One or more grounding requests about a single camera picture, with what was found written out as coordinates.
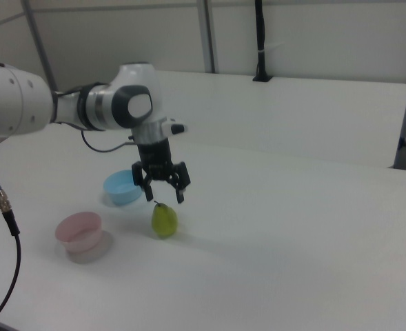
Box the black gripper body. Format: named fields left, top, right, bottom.
left=136, top=137, right=176, bottom=182

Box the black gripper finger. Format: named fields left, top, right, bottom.
left=165, top=160, right=192, bottom=205
left=130, top=161, right=154, bottom=203

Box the green pear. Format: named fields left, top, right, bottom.
left=150, top=200, right=179, bottom=239

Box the blue plastic bowl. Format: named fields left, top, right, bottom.
left=102, top=169, right=145, bottom=207

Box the pink plastic bowl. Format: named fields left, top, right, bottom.
left=54, top=211, right=104, bottom=255

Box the white table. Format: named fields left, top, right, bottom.
left=154, top=70, right=406, bottom=170

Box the black pole with clamp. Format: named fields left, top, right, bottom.
left=251, top=0, right=273, bottom=83

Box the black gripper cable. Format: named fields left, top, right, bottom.
left=81, top=129, right=138, bottom=153

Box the black cable with metal connector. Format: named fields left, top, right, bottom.
left=0, top=132, right=22, bottom=320

